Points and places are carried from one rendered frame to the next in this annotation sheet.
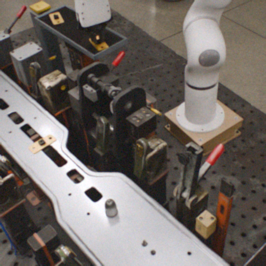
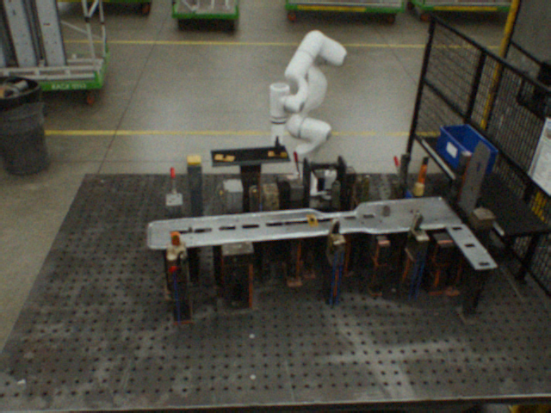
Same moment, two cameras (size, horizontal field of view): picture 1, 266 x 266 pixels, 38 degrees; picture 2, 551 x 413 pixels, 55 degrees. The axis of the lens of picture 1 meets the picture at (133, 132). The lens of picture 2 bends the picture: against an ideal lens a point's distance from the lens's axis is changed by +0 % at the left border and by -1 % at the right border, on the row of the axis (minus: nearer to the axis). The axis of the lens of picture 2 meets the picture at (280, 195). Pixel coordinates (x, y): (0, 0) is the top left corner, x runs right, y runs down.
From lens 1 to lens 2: 2.13 m
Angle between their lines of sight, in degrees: 50
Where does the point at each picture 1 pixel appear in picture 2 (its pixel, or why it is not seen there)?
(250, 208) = not seen: hidden behind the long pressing
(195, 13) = (300, 117)
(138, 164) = (365, 194)
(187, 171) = (403, 169)
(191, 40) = (316, 130)
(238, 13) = (118, 153)
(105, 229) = (394, 219)
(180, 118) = not seen: hidden behind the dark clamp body
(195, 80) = (312, 157)
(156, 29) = (62, 200)
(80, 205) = (374, 222)
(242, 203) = not seen: hidden behind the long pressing
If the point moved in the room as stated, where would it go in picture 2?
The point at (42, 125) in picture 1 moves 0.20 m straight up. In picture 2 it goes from (294, 216) to (297, 178)
